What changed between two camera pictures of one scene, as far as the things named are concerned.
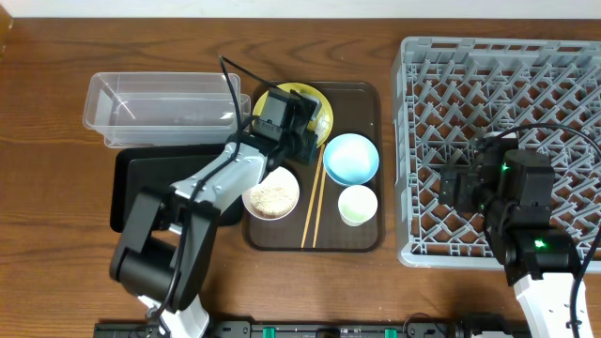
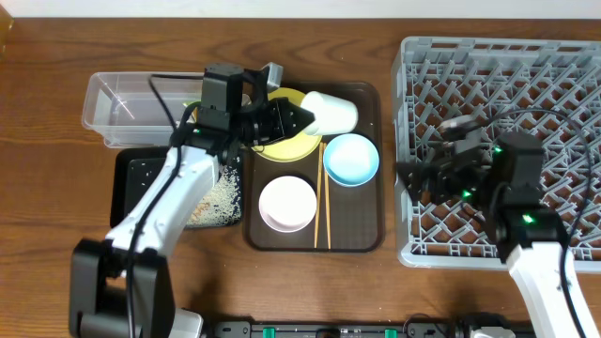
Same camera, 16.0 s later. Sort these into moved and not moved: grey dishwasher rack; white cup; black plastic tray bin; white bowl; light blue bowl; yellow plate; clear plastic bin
Moved: white bowl; yellow plate; white cup
Not moved: clear plastic bin; grey dishwasher rack; black plastic tray bin; light blue bowl
